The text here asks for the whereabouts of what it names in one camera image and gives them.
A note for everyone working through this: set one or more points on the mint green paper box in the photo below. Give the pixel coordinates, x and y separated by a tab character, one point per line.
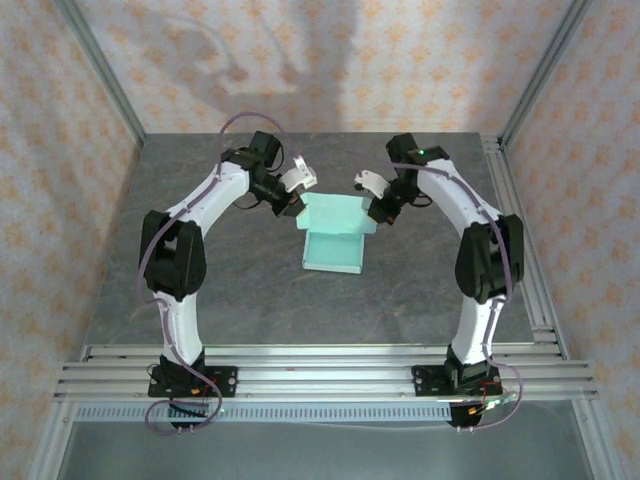
332	250

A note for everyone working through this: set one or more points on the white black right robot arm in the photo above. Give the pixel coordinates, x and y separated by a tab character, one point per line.
450	190

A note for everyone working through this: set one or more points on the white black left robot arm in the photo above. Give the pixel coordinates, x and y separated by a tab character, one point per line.
220	190

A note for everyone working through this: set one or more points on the grey metal shelf panel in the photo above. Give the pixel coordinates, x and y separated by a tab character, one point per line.
325	455

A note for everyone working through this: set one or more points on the aluminium side rail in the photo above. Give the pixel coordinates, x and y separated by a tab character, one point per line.
542	310

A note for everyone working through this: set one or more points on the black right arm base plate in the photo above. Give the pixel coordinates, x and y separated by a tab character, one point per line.
425	380

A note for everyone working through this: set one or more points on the aluminium frame post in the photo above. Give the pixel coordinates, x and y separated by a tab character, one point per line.
592	440
100	70
52	440
545	65

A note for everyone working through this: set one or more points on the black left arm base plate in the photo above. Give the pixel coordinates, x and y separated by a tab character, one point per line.
225	375

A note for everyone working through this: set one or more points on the aluminium mounting rail beam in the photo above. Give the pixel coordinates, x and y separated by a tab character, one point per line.
325	375

